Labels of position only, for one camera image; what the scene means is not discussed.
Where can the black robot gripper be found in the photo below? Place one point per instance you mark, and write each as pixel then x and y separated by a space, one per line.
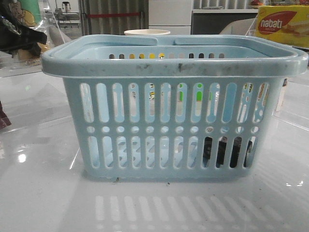
pixel 14 35

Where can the packaged bread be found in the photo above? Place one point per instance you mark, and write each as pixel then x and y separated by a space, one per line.
pixel 26 54

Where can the dark tissue pack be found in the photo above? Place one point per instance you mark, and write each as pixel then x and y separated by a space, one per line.
pixel 221 152

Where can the light blue plastic basket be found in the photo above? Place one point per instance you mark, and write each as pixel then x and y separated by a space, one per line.
pixel 143 105

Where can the green cartoon printed cup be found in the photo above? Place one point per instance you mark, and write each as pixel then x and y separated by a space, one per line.
pixel 27 12

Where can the clear acrylic shelf left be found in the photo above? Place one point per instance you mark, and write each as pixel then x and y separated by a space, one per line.
pixel 11 65

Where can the clear acrylic shelf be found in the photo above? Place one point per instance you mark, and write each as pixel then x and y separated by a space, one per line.
pixel 11 65
pixel 293 105

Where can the dark red snack packet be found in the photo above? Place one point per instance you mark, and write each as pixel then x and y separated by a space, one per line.
pixel 4 120

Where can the white paper cup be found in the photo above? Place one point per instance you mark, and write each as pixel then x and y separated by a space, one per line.
pixel 147 32

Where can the white drawer cabinet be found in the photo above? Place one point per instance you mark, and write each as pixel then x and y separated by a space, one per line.
pixel 172 15

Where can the yellow nabati wafer box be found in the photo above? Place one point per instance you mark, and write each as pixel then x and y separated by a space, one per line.
pixel 284 24

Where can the clear acrylic shelf right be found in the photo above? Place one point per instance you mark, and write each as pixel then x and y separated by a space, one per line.
pixel 293 105

